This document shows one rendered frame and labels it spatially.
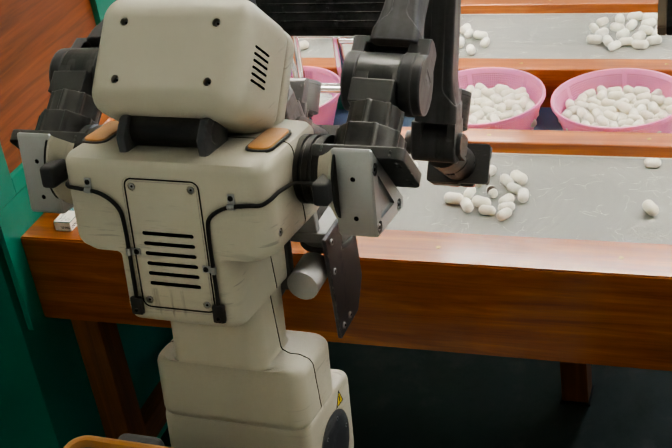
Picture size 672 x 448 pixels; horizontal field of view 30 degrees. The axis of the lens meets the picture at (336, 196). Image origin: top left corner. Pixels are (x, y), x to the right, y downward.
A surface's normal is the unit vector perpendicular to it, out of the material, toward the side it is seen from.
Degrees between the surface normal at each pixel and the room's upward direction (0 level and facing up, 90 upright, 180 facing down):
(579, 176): 0
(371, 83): 37
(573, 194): 0
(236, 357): 82
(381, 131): 49
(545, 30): 0
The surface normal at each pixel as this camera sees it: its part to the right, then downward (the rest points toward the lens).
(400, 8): -0.22, -0.44
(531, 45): -0.14, -0.86
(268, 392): -0.36, 0.38
